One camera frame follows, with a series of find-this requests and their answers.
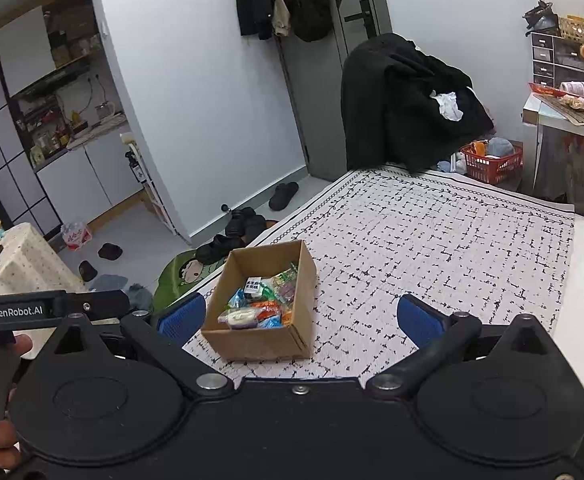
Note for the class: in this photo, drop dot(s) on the white kitchen cabinet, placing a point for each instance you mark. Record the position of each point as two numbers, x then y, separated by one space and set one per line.
91 175

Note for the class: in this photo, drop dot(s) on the wicker basket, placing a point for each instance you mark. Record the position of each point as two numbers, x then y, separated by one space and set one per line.
574 30

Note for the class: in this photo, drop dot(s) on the white printed cloth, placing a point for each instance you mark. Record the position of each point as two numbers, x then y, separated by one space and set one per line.
422 240

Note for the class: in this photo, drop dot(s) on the red white plastic bag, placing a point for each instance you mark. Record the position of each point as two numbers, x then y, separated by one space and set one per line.
76 235

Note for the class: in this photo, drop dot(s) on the black door stopper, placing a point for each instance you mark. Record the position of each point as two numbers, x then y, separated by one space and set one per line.
225 208

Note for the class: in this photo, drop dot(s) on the long white snack packet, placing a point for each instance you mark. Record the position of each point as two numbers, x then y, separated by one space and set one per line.
239 317

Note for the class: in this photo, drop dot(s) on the black slipper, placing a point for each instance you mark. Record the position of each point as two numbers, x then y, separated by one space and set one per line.
110 251
87 271
284 196

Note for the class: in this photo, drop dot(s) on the blue snack packet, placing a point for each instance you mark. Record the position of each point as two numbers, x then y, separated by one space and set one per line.
237 300

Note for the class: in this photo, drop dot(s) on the orange biscuit packet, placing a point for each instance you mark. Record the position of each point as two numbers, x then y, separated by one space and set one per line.
286 317

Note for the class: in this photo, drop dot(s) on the grey door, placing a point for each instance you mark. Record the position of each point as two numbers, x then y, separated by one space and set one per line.
332 110

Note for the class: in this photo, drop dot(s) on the bright green snack packet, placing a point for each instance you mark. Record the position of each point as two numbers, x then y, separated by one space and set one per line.
282 280

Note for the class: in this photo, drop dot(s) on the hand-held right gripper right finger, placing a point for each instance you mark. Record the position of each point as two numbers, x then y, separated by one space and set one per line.
419 320

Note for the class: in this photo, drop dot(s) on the brown cardboard box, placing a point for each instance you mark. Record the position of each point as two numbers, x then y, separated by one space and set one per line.
257 345

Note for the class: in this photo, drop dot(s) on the black coat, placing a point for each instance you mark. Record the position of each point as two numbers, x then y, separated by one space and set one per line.
402 100

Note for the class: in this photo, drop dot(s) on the black shoe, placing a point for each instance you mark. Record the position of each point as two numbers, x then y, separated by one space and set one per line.
256 229
239 220
219 250

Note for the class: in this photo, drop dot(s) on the grey drawer organizer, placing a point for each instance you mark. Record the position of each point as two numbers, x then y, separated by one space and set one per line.
557 60

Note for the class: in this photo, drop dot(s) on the red snack packet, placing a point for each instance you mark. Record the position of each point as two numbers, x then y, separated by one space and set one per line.
262 305

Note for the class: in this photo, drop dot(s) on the red plastic basket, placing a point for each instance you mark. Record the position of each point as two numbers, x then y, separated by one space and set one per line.
492 165

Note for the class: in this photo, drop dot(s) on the beige dotted cloth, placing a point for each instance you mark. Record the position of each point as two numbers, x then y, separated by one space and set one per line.
31 260

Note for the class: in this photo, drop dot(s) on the white desk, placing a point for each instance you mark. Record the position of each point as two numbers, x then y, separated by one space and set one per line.
547 117

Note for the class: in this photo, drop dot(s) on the green leaf rug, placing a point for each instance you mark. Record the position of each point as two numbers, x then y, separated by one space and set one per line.
176 275

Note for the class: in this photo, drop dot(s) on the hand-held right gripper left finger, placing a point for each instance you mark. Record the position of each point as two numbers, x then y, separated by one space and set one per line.
181 320

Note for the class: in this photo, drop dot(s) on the hanging dark clothes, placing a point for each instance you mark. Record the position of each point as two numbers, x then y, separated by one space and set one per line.
282 0

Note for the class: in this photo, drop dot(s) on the white packet with dark label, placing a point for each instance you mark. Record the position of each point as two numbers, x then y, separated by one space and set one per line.
253 287

